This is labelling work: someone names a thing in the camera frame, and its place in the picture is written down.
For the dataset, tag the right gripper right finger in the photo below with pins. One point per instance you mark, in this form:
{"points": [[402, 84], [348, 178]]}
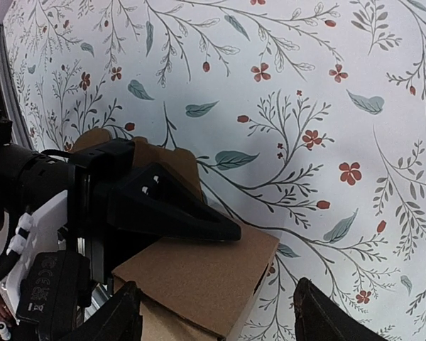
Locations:
{"points": [[317, 317]]}

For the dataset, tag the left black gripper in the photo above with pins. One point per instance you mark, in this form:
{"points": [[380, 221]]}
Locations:
{"points": [[147, 200]]}

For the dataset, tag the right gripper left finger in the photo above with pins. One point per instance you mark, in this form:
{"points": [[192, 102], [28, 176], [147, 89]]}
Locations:
{"points": [[118, 319]]}

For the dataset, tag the brown cardboard box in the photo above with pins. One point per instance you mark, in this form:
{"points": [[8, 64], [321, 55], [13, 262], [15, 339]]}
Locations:
{"points": [[192, 289]]}

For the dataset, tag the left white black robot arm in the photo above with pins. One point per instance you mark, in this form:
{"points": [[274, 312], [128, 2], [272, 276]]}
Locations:
{"points": [[29, 179]]}

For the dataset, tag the floral patterned table mat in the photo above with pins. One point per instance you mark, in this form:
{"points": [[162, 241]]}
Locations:
{"points": [[306, 118]]}

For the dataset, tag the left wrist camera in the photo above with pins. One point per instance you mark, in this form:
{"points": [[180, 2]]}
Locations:
{"points": [[48, 284]]}

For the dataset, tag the aluminium front rail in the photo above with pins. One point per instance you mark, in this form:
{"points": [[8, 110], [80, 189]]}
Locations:
{"points": [[8, 94]]}

